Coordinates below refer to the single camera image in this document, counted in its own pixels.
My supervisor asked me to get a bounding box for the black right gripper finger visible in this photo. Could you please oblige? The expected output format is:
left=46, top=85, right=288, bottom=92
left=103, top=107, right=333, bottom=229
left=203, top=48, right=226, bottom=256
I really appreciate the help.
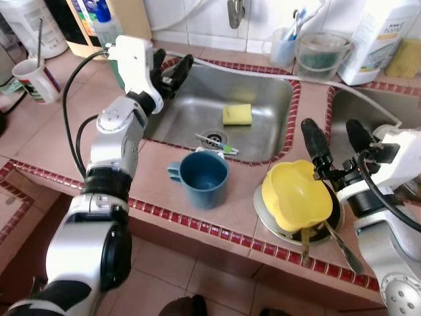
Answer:
left=301, top=118, right=335, bottom=180
left=345, top=118, right=377, bottom=157

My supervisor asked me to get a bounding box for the yellow dish sponge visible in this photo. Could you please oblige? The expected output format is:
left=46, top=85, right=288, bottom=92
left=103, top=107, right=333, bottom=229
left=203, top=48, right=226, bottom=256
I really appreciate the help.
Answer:
left=222, top=103, right=253, bottom=126

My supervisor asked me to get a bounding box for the green paper packet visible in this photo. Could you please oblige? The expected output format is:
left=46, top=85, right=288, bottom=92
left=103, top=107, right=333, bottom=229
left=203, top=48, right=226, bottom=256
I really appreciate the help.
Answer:
left=0, top=78, right=22, bottom=94

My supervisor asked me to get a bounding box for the clear toothbrush cup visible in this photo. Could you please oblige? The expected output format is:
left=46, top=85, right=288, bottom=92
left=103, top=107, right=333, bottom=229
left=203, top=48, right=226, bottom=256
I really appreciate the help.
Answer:
left=263, top=26, right=297, bottom=70

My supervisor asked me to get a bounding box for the black left robot foot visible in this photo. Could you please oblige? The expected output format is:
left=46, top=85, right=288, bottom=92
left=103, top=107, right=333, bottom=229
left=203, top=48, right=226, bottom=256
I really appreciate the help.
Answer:
left=158, top=295, right=208, bottom=316

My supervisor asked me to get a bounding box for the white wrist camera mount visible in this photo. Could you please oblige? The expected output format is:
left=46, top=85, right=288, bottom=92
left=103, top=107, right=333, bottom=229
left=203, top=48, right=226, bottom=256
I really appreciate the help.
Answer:
left=335, top=128, right=421, bottom=201
left=107, top=36, right=164, bottom=115

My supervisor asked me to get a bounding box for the white plastic jar green lid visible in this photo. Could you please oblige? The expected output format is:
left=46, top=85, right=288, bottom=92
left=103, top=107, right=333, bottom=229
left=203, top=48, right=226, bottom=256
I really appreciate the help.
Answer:
left=0, top=0, right=68, bottom=59

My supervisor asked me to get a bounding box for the beige water ioniser appliance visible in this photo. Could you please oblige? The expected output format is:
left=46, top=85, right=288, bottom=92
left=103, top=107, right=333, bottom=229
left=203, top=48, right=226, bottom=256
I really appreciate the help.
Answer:
left=45, top=0, right=153, bottom=48

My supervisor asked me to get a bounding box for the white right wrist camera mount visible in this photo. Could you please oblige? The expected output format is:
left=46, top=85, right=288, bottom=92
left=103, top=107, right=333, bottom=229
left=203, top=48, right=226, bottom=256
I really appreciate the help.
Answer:
left=335, top=128, right=421, bottom=201

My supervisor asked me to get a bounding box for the blue plastic mug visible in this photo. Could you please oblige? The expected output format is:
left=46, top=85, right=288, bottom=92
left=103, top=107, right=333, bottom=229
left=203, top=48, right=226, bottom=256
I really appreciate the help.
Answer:
left=168, top=150, right=230, bottom=210

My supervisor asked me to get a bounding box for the white printed mug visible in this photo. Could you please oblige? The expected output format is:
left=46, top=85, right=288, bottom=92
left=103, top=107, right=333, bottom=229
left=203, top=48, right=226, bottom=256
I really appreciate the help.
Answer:
left=12, top=58, right=61, bottom=105

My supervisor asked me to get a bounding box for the thin metal stirring spoon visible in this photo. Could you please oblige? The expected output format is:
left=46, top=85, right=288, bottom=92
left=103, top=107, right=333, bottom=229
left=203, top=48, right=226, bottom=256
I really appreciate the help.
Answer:
left=36, top=18, right=45, bottom=66

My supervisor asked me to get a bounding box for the stainless steel sink basin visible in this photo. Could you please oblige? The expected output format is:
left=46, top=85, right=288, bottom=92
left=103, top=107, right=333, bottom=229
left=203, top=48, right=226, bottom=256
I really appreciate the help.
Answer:
left=143, top=58, right=302, bottom=167
left=326, top=86, right=421, bottom=198

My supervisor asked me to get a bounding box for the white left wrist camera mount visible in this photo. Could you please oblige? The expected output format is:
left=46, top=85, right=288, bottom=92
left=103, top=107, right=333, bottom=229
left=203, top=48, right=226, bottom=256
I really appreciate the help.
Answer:
left=107, top=36, right=164, bottom=115

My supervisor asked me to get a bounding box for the white detergent bottle yellow cap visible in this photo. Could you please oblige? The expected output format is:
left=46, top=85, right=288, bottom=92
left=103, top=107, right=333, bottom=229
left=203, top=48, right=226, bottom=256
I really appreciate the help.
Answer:
left=337, top=0, right=421, bottom=86

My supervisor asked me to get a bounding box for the green soap bottle blue cap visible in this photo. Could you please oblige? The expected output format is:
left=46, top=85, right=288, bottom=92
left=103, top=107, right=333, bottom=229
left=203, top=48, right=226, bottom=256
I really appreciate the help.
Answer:
left=92, top=0, right=124, bottom=48

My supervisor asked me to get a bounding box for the yellow scouring pad block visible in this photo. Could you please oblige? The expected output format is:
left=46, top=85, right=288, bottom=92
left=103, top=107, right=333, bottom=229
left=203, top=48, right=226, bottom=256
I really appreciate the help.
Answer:
left=385, top=38, right=421, bottom=80

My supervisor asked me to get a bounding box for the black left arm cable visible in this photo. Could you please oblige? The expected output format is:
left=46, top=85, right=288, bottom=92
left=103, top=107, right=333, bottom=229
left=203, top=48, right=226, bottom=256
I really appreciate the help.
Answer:
left=61, top=47, right=112, bottom=182

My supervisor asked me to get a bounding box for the thin white plastic stick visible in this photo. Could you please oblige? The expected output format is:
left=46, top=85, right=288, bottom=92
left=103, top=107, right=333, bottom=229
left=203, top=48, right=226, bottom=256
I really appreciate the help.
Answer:
left=195, top=134, right=228, bottom=149

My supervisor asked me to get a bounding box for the steel wall tap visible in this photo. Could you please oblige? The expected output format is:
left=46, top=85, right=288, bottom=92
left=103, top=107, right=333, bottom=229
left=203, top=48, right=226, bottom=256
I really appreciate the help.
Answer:
left=227, top=0, right=245, bottom=30

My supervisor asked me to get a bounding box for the yellow plastic bowl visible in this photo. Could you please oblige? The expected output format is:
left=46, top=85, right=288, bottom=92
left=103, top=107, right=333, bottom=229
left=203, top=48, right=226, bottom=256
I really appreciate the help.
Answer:
left=262, top=160, right=334, bottom=232

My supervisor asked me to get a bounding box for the curved beige wall hose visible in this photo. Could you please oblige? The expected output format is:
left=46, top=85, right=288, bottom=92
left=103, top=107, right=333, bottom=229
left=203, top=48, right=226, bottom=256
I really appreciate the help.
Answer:
left=148, top=0, right=221, bottom=31

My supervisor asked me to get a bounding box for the stainless steel bowl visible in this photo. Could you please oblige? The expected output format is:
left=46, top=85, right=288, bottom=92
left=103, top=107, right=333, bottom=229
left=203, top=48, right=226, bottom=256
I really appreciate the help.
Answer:
left=253, top=181, right=344, bottom=248

